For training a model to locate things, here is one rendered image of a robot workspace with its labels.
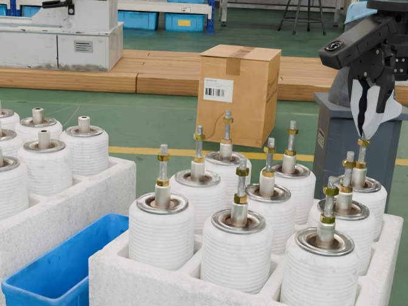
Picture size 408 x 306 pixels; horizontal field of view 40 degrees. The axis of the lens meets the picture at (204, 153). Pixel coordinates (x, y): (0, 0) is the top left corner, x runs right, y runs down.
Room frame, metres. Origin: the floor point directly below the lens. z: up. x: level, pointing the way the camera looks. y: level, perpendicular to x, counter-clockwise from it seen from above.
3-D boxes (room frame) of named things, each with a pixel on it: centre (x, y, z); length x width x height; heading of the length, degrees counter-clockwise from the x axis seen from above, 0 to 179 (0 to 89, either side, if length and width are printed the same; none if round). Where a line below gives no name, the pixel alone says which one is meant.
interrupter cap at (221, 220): (0.70, -0.05, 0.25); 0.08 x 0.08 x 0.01
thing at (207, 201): (0.85, 0.01, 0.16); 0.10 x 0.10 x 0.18
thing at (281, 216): (0.80, -0.10, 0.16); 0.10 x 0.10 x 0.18
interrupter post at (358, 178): (0.86, -0.26, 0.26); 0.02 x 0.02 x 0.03
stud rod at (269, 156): (0.80, -0.10, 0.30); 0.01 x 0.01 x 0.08
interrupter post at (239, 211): (0.70, -0.05, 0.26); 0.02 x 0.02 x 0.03
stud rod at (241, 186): (0.70, -0.05, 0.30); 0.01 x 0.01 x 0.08
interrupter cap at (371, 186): (0.86, -0.26, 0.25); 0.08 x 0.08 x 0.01
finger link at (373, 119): (0.85, -0.28, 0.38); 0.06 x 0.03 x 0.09; 114
